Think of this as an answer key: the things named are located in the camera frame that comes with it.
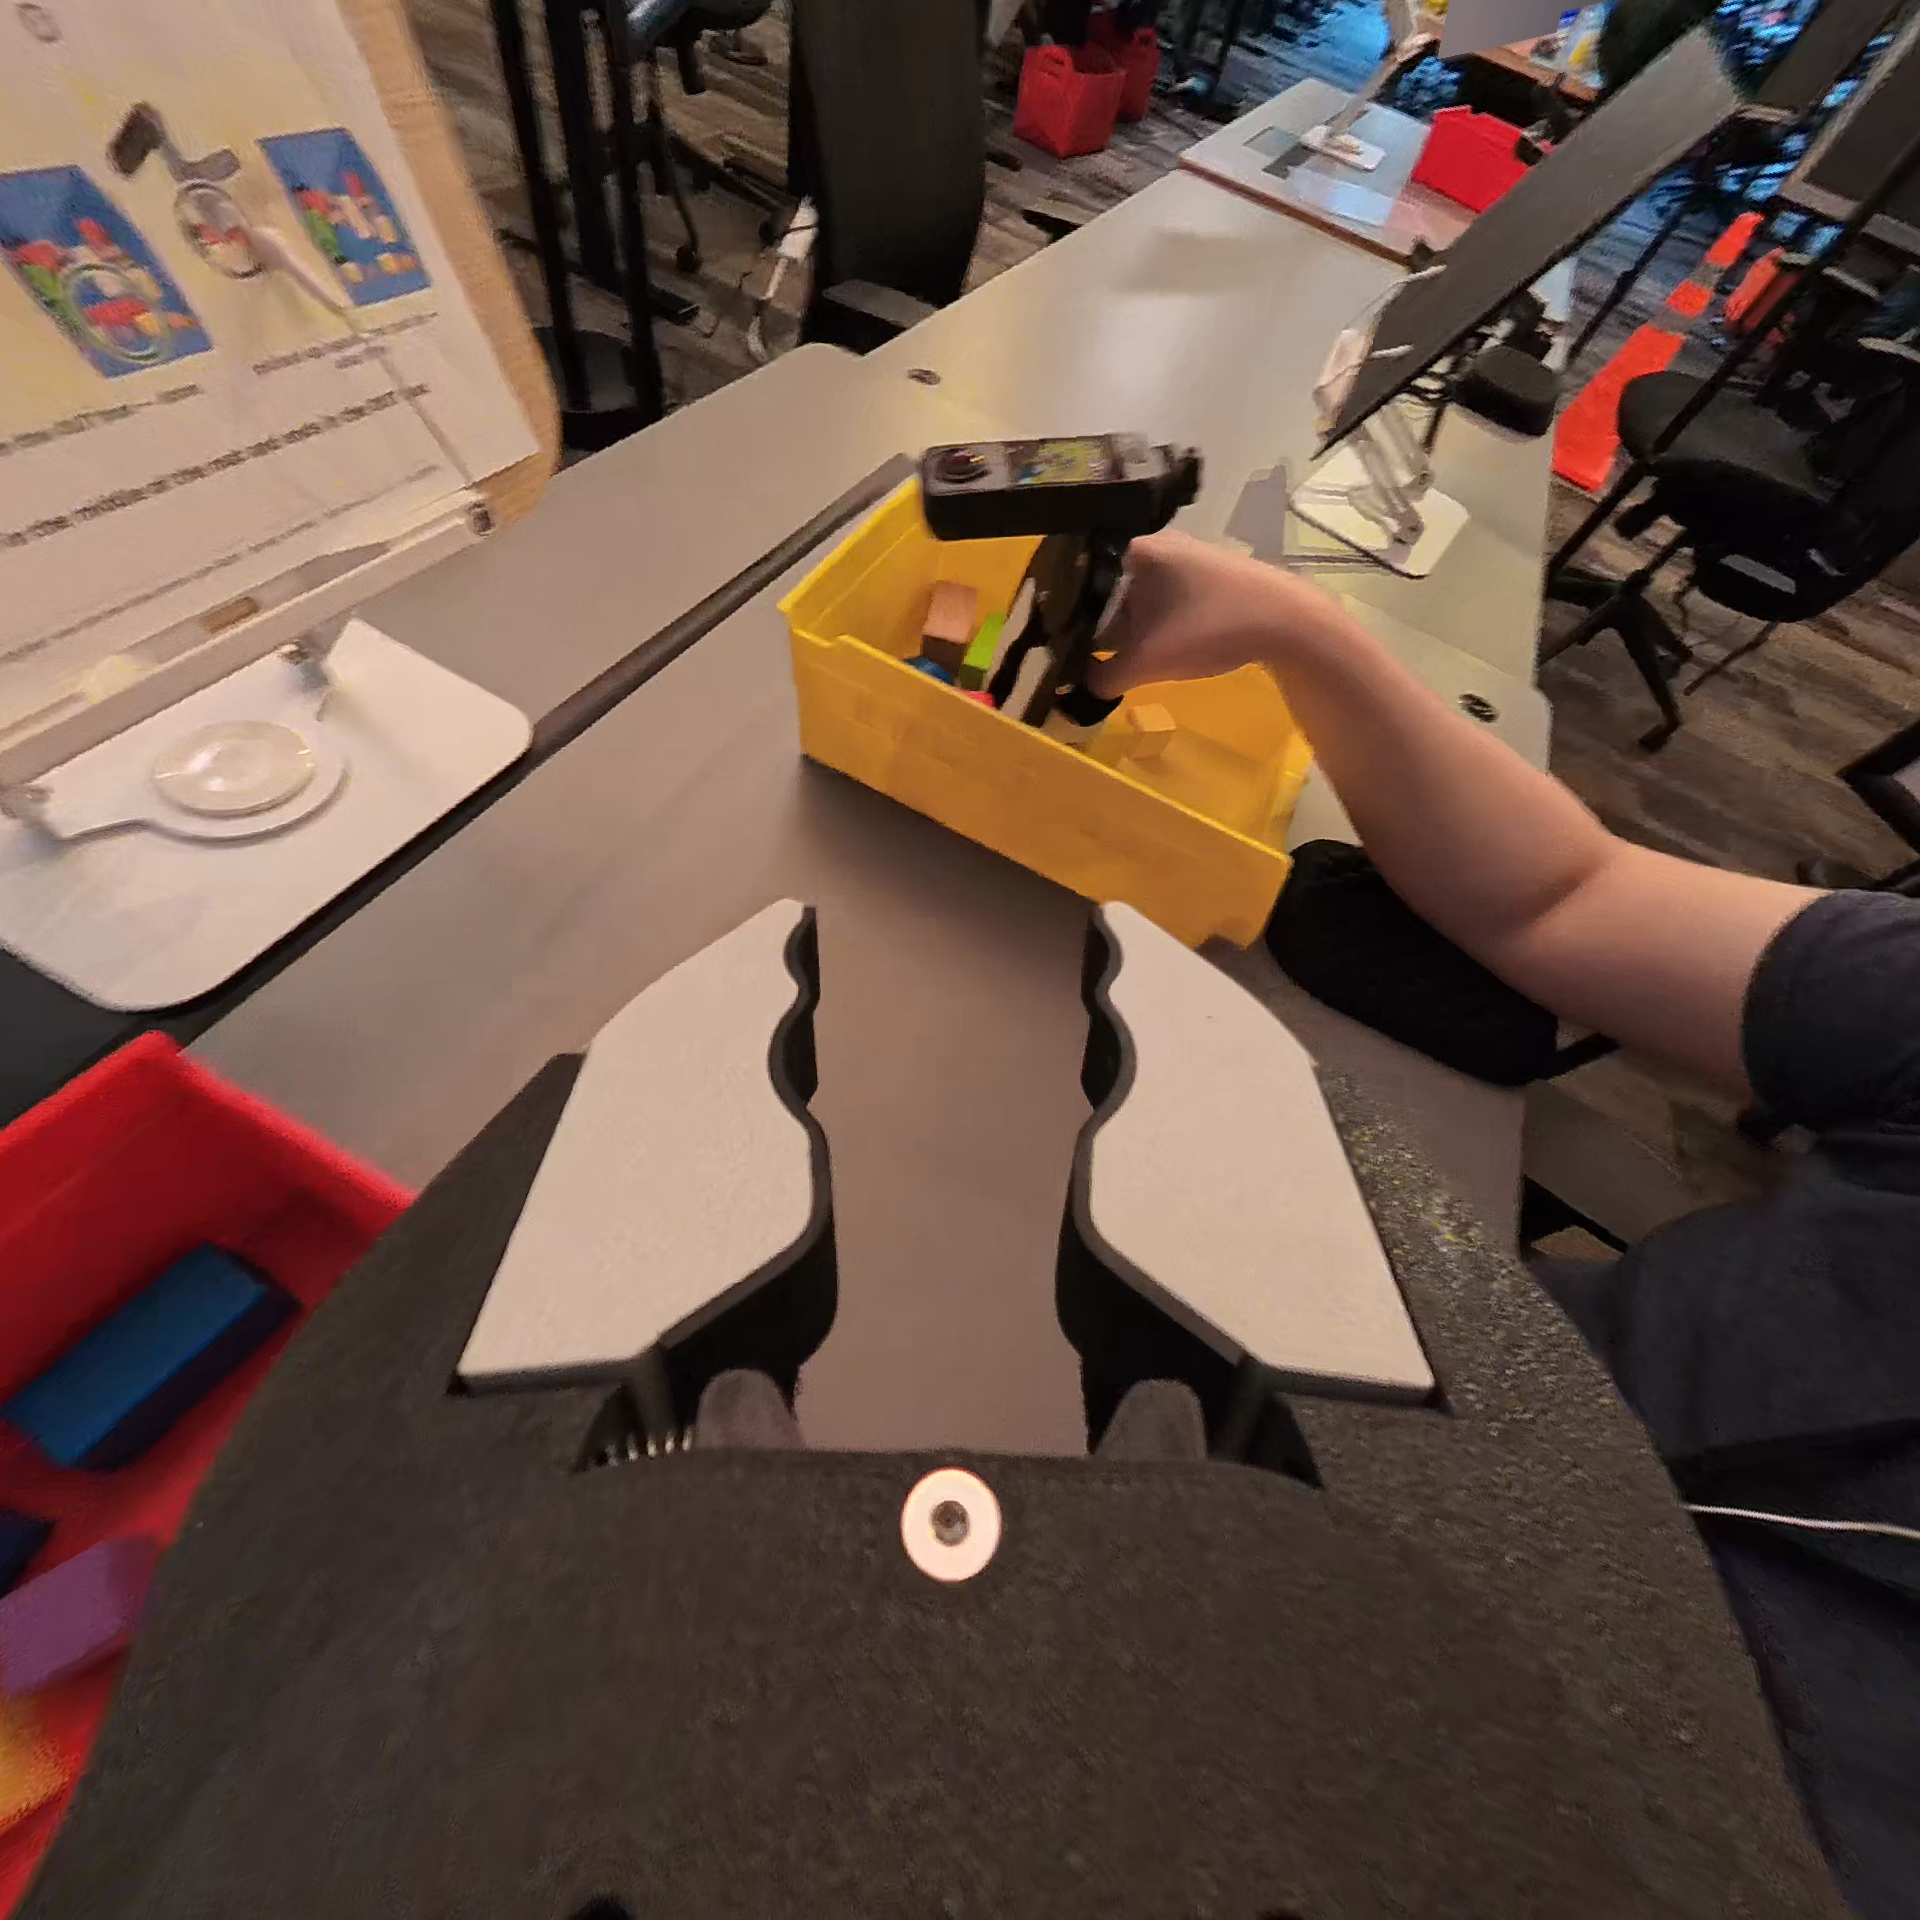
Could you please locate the grey board on pole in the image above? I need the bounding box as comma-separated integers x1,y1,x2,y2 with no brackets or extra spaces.
1776,0,1920,228

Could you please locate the yellow plastic bin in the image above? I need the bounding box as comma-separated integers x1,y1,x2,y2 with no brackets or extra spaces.
777,476,1315,952

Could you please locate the black office chair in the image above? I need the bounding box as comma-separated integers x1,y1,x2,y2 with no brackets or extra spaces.
787,0,993,354
1544,367,1920,752

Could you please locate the white tilted sheet stand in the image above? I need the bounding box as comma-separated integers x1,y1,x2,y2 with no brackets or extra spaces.
1291,0,1442,170

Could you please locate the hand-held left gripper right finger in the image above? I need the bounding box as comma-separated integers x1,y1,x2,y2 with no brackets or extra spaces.
1059,901,1441,1468

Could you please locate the black round device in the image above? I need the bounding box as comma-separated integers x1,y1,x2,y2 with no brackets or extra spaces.
1455,348,1562,439

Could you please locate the red plastic bin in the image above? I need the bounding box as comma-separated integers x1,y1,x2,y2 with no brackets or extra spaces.
1411,104,1548,213
0,1032,414,1871

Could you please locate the red storage box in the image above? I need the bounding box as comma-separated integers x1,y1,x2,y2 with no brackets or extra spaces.
1013,12,1164,161

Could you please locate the person's right hand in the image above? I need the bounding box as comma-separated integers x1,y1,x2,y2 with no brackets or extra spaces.
1103,533,1344,709

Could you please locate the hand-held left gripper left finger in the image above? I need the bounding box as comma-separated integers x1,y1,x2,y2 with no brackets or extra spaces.
454,896,839,1447

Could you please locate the purple wooden cube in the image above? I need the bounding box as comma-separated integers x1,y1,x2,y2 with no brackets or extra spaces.
0,1537,160,1699

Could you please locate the white power strip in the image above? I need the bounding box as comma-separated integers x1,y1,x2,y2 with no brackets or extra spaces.
742,203,825,363

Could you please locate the black foam pad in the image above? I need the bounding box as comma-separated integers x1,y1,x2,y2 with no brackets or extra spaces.
1267,841,1562,1090

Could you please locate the orange traffic cone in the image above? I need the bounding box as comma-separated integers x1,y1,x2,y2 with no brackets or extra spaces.
1548,210,1773,494

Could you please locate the instruction sheet stand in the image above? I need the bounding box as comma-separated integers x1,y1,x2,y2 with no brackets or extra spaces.
0,0,565,1014

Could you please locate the white stand with dark board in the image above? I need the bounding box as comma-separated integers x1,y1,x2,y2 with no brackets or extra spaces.
1291,30,1750,581

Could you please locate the person's right forearm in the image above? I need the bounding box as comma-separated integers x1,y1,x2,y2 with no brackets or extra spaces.
1274,601,1825,1099

